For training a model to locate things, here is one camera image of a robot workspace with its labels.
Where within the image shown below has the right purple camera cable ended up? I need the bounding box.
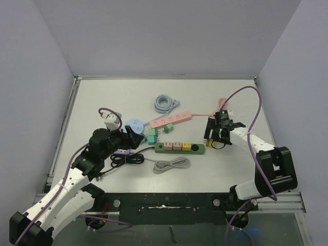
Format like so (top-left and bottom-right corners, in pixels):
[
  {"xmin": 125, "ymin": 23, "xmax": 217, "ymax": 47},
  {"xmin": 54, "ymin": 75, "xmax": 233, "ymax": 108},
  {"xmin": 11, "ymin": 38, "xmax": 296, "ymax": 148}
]
[{"xmin": 222, "ymin": 86, "xmax": 279, "ymax": 246}]

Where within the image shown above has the pink charger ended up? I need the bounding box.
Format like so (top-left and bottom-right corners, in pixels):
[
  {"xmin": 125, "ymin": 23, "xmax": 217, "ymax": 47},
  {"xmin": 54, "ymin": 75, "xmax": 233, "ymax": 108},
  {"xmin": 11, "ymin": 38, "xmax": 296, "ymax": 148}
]
[
  {"xmin": 173, "ymin": 142, "xmax": 182, "ymax": 151},
  {"xmin": 163, "ymin": 142, "xmax": 173, "ymax": 151}
]

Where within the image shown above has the pink coiled cord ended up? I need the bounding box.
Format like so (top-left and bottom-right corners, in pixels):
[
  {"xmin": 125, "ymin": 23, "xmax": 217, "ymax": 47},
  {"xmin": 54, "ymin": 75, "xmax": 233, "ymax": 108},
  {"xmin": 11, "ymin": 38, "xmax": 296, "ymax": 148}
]
[{"xmin": 191, "ymin": 97, "xmax": 229, "ymax": 117}]

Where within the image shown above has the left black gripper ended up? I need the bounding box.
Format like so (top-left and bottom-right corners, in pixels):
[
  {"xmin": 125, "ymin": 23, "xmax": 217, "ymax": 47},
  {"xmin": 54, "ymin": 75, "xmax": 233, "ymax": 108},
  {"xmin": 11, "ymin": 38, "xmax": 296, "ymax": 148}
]
[{"xmin": 101, "ymin": 125, "xmax": 143, "ymax": 160}]

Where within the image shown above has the pink power strip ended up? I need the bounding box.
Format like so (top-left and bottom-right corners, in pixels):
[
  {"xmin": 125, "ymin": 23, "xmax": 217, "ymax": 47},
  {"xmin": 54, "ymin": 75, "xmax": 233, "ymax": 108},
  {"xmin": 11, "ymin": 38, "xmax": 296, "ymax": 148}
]
[{"xmin": 149, "ymin": 111, "xmax": 192, "ymax": 128}]

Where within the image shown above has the blue coiled cord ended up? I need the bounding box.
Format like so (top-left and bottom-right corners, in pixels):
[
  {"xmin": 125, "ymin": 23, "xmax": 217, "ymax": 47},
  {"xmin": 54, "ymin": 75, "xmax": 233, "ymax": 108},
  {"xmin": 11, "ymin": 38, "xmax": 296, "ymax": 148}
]
[{"xmin": 153, "ymin": 94, "xmax": 181, "ymax": 113}]

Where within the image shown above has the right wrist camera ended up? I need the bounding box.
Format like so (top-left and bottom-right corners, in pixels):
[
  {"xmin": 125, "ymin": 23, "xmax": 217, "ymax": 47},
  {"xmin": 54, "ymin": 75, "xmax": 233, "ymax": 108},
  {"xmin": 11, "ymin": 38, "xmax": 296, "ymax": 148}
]
[{"xmin": 224, "ymin": 110, "xmax": 234, "ymax": 120}]

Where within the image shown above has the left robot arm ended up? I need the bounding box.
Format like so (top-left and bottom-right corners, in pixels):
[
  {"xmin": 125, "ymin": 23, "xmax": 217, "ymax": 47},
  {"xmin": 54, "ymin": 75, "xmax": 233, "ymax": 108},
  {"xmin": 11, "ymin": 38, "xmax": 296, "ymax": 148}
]
[{"xmin": 9, "ymin": 126, "xmax": 143, "ymax": 245}]

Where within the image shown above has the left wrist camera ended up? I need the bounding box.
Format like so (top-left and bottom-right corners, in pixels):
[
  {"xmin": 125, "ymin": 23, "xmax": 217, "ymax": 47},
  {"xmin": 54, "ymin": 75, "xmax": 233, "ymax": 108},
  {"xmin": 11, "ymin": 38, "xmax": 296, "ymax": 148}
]
[{"xmin": 100, "ymin": 112, "xmax": 122, "ymax": 131}]

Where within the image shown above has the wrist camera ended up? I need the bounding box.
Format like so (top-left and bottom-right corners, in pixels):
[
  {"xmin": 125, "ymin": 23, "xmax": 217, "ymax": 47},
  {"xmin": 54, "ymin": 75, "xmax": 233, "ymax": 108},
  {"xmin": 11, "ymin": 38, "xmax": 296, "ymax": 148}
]
[
  {"xmin": 224, "ymin": 110, "xmax": 234, "ymax": 120},
  {"xmin": 100, "ymin": 112, "xmax": 122, "ymax": 131}
]

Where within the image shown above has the blue round power strip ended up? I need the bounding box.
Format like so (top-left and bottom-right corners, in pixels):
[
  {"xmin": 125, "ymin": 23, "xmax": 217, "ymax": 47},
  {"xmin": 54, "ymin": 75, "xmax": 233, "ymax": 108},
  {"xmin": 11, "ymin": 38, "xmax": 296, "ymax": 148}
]
[{"xmin": 122, "ymin": 118, "xmax": 144, "ymax": 134}]

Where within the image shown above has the green power strip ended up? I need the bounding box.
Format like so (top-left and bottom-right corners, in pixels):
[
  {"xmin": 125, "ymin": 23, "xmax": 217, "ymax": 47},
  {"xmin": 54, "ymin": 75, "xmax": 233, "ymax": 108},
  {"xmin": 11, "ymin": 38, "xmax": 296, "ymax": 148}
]
[{"xmin": 154, "ymin": 142, "xmax": 205, "ymax": 155}]

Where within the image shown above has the black power cord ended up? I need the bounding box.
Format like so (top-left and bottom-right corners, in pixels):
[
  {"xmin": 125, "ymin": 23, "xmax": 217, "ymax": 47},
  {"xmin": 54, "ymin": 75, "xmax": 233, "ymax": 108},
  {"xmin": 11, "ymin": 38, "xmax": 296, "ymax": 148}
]
[{"xmin": 96, "ymin": 148, "xmax": 157, "ymax": 183}]

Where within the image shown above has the purple power strip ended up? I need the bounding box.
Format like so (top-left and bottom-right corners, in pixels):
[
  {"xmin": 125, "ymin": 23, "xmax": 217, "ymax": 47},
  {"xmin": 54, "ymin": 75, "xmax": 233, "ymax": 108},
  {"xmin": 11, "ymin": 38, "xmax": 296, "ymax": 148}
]
[{"xmin": 114, "ymin": 149, "xmax": 133, "ymax": 156}]

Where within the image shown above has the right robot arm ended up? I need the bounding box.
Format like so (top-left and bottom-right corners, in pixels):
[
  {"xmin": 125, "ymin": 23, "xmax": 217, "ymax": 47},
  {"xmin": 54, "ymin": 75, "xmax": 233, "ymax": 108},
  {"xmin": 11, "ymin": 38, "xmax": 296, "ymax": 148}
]
[{"xmin": 204, "ymin": 110, "xmax": 298, "ymax": 210}]

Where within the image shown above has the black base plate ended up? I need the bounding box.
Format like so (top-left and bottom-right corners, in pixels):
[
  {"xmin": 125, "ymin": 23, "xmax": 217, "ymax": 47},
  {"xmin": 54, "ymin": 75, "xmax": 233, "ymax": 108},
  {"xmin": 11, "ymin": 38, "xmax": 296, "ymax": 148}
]
[{"xmin": 88, "ymin": 193, "xmax": 258, "ymax": 229}]

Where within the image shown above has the green charger upper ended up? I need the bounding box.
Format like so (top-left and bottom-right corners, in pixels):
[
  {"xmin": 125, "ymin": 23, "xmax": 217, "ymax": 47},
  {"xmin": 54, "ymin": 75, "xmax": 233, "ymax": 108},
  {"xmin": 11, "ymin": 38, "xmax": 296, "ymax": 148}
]
[{"xmin": 148, "ymin": 128, "xmax": 161, "ymax": 136}]

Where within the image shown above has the teal charger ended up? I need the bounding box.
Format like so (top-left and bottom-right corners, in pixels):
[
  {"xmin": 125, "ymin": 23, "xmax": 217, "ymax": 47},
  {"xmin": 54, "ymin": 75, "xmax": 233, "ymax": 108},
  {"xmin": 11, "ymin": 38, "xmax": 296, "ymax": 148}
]
[
  {"xmin": 140, "ymin": 136, "xmax": 147, "ymax": 145},
  {"xmin": 147, "ymin": 135, "xmax": 160, "ymax": 145}
]

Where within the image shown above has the yellow charger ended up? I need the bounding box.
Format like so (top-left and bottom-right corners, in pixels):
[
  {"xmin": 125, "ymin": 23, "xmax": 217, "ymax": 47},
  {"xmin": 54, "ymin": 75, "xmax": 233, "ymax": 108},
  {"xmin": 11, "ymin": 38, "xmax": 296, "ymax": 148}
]
[
  {"xmin": 203, "ymin": 139, "xmax": 216, "ymax": 148},
  {"xmin": 182, "ymin": 142, "xmax": 192, "ymax": 151}
]

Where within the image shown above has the small green charger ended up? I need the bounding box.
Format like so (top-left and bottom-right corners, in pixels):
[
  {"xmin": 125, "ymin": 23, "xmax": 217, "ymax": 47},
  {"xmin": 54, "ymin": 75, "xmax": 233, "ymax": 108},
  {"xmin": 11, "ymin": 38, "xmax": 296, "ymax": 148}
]
[{"xmin": 162, "ymin": 123, "xmax": 174, "ymax": 134}]

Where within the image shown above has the grey coiled cord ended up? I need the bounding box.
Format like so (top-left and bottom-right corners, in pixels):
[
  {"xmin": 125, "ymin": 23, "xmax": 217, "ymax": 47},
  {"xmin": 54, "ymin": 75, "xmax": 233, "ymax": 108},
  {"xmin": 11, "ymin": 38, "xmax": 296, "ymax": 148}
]
[{"xmin": 153, "ymin": 156, "xmax": 190, "ymax": 175}]

